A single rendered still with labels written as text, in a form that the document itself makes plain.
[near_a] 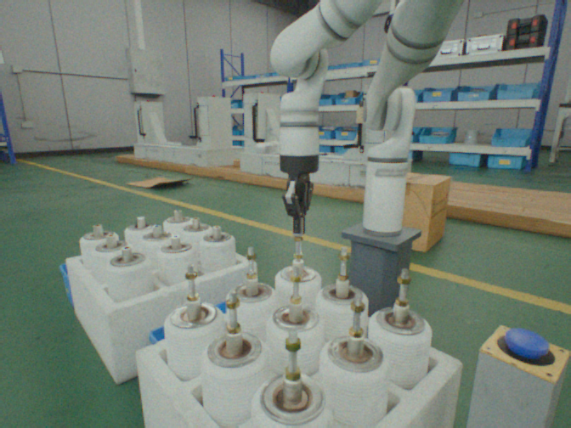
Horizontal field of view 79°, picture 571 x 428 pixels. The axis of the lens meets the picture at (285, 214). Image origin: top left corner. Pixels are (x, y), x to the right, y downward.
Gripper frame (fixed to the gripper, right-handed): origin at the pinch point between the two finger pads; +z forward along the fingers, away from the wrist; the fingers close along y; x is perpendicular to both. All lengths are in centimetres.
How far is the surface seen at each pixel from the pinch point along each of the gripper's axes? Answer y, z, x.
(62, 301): 6, 35, 81
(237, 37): 722, -213, 391
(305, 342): -19.5, 12.2, -7.6
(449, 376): -11.9, 18.2, -28.5
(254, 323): -14.4, 14.3, 3.4
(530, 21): 418, -125, -124
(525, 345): -24.1, 3.3, -33.5
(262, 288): -8.5, 10.5, 4.5
